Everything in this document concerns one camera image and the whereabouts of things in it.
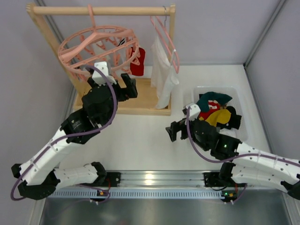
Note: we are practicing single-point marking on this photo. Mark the red santa sock in bin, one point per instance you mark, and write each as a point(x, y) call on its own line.
point(213, 106)

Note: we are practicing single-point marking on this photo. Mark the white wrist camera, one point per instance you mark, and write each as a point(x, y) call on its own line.
point(105, 73)
point(191, 111)

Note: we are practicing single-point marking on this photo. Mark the aluminium frame rail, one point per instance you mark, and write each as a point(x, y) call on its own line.
point(151, 185)

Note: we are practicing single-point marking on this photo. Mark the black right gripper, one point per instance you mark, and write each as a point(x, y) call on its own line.
point(184, 130)

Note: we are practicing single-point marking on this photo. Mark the white sock in bin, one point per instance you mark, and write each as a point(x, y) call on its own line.
point(228, 132)

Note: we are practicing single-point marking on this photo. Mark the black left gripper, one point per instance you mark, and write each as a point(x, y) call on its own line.
point(120, 89)

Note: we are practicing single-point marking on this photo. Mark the wooden clothes rack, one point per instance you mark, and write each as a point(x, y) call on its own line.
point(147, 98)

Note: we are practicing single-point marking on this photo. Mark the white shirt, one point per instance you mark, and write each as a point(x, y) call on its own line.
point(163, 76)

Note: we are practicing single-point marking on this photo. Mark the pink round clip hanger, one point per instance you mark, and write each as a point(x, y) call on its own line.
point(76, 50)

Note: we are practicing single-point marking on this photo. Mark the dark green christmas sock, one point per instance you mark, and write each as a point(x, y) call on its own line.
point(221, 98)

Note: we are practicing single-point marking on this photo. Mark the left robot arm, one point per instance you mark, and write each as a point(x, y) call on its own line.
point(38, 178)

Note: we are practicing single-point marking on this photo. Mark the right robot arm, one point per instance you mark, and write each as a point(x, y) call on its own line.
point(241, 163)

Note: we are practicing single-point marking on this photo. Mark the pink clothes hanger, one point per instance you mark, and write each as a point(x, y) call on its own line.
point(167, 42)

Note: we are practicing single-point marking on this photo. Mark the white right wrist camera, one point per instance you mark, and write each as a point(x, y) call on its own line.
point(191, 111)

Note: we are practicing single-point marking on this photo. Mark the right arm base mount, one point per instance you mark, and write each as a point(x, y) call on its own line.
point(229, 189)

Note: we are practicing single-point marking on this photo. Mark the black sock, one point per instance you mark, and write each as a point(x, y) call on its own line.
point(234, 121)

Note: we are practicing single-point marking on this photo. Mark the yellow sock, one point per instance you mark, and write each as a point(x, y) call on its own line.
point(221, 116)

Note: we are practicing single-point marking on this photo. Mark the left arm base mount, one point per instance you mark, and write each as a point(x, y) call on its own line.
point(112, 180)

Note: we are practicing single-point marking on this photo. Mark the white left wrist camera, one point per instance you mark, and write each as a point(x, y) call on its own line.
point(105, 73)

